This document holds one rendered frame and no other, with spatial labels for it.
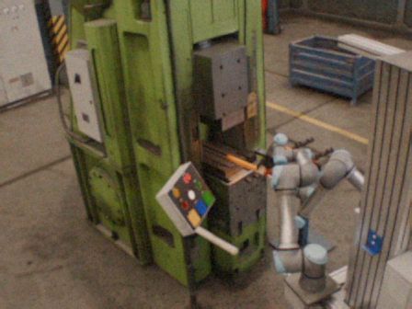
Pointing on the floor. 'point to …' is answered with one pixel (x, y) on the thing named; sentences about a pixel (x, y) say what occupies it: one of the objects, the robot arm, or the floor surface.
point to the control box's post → (188, 270)
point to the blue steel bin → (329, 67)
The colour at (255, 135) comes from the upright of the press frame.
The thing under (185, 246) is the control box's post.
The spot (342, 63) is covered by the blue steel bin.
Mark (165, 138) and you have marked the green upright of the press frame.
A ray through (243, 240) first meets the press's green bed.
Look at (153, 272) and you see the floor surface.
